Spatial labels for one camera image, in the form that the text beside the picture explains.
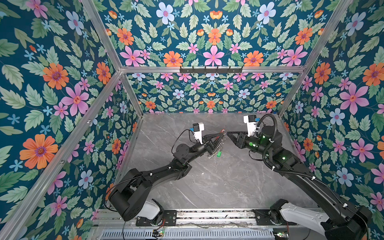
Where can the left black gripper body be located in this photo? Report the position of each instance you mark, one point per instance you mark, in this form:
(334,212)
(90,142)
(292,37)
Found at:
(206,146)

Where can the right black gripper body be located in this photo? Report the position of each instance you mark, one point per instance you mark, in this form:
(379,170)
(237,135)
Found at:
(242,144)

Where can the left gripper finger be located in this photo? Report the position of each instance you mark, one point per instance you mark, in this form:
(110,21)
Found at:
(218,145)
(217,136)

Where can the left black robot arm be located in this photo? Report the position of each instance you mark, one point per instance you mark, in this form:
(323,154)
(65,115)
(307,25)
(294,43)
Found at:
(129,196)

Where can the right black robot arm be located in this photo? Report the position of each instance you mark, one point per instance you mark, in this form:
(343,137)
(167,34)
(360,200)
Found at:
(338,219)

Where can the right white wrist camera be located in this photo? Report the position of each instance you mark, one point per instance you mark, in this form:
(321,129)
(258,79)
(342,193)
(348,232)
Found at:
(251,122)

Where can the black hook rail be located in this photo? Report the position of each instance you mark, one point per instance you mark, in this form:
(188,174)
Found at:
(209,70)

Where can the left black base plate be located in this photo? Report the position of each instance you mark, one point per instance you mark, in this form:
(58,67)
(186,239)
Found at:
(164,218)

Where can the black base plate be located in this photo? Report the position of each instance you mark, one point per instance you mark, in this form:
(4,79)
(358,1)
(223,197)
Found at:
(164,218)
(270,217)

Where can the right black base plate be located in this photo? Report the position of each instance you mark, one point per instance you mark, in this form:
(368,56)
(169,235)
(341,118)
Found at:
(270,217)

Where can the white slotted cable duct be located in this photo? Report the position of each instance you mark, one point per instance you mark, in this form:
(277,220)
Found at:
(188,234)

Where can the aluminium front rail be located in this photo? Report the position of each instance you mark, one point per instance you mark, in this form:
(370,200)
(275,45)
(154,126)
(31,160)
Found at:
(210,217)

